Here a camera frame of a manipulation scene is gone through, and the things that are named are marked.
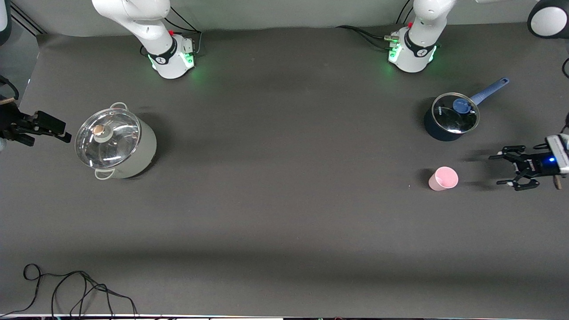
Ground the black base power cable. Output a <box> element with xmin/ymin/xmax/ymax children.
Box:
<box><xmin>162</xmin><ymin>5</ymin><xmax>203</xmax><ymax>57</ymax></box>
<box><xmin>336</xmin><ymin>25</ymin><xmax>394</xmax><ymax>48</ymax></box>
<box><xmin>395</xmin><ymin>0</ymin><xmax>414</xmax><ymax>26</ymax></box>

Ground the dark grey table mat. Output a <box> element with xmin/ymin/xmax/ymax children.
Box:
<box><xmin>0</xmin><ymin>20</ymin><xmax>569</xmax><ymax>317</ymax></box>

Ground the pink plastic cup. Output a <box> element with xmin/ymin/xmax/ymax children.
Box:
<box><xmin>429</xmin><ymin>166</ymin><xmax>459</xmax><ymax>192</ymax></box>

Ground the grey-green stockpot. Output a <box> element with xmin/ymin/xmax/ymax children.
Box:
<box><xmin>75</xmin><ymin>102</ymin><xmax>157</xmax><ymax>180</ymax></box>

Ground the dark metal frame rail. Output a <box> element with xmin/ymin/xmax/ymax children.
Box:
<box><xmin>9</xmin><ymin>1</ymin><xmax>46</xmax><ymax>36</ymax></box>

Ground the dark blue saucepan, blue handle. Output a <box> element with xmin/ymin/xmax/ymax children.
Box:
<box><xmin>423</xmin><ymin>77</ymin><xmax>510</xmax><ymax>142</ymax></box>

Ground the loose thin black cable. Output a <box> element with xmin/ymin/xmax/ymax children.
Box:
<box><xmin>0</xmin><ymin>264</ymin><xmax>138</xmax><ymax>318</ymax></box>

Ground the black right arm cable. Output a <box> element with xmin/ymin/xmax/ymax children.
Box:
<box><xmin>0</xmin><ymin>75</ymin><xmax>20</xmax><ymax>101</ymax></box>

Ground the glass lid with blue knob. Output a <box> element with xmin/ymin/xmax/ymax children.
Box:
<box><xmin>432</xmin><ymin>92</ymin><xmax>481</xmax><ymax>134</ymax></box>

